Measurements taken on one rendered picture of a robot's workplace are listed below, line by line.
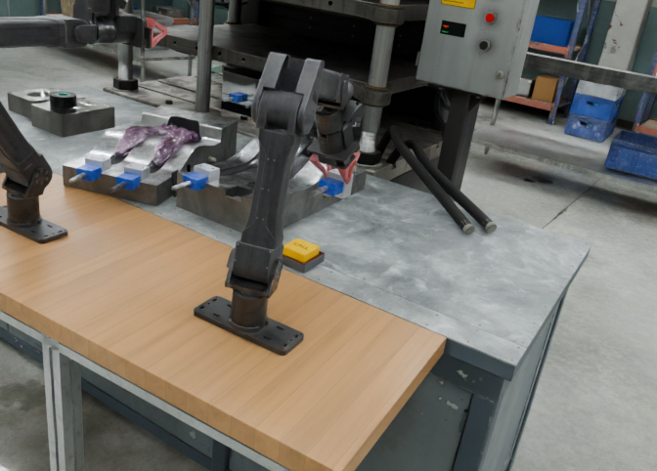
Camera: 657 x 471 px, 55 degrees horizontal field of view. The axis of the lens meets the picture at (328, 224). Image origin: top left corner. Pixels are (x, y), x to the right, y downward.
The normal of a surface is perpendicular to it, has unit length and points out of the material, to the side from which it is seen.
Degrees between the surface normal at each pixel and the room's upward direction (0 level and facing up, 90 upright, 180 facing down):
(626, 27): 90
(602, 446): 0
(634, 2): 90
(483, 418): 90
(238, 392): 0
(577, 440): 0
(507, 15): 90
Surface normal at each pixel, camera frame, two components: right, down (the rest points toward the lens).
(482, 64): -0.53, 0.28
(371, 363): 0.12, -0.91
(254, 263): -0.25, 0.13
